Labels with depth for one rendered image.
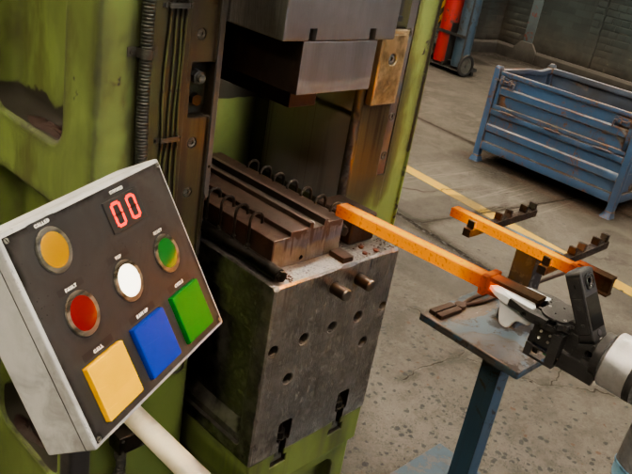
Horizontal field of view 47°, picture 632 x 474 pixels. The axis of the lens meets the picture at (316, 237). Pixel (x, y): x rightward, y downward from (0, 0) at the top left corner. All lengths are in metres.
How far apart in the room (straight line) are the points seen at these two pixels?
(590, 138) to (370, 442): 3.19
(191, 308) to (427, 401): 1.77
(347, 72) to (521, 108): 4.09
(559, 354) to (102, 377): 0.69
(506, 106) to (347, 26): 4.19
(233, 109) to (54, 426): 1.12
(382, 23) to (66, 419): 0.91
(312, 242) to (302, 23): 0.46
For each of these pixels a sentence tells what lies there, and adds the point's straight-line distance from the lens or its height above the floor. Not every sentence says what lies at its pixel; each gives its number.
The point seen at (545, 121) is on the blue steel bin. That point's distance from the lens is 5.34.
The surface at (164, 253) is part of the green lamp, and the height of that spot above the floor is 1.09.
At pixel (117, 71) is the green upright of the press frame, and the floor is 1.29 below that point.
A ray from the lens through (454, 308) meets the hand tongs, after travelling 1.94.
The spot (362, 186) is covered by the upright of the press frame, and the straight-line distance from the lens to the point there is 1.80.
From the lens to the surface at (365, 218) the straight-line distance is 1.39.
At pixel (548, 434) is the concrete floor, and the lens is 2.83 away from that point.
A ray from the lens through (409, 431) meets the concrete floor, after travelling 2.61.
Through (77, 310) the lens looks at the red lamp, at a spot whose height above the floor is 1.10.
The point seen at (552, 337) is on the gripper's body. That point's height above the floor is 1.04.
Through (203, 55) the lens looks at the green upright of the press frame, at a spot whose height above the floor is 1.31.
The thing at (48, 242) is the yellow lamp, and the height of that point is 1.17.
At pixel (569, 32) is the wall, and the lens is 10.37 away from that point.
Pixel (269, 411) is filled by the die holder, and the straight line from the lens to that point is 1.58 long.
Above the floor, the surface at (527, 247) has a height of 0.94.
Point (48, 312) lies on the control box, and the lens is 0.90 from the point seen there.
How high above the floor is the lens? 1.59
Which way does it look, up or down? 25 degrees down
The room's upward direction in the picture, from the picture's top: 10 degrees clockwise
